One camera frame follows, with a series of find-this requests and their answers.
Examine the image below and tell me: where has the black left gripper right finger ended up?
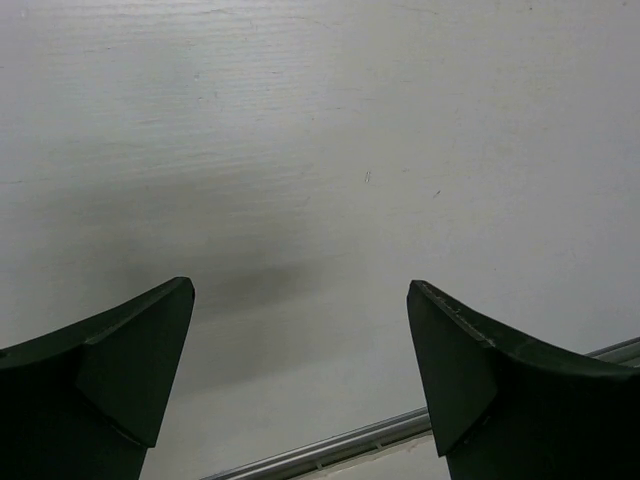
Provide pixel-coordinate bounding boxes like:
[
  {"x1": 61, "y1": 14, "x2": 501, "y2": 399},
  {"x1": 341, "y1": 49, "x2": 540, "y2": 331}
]
[{"x1": 407, "y1": 280, "x2": 639, "y2": 479}]

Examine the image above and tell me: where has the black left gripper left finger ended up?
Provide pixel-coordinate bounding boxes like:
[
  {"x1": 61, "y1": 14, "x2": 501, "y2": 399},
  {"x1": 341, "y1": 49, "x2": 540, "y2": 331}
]
[{"x1": 1, "y1": 277, "x2": 195, "y2": 479}]

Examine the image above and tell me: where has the aluminium table edge rail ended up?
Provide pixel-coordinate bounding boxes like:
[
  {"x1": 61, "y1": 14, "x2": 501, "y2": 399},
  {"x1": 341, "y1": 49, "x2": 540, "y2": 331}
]
[{"x1": 227, "y1": 339, "x2": 639, "y2": 479}]

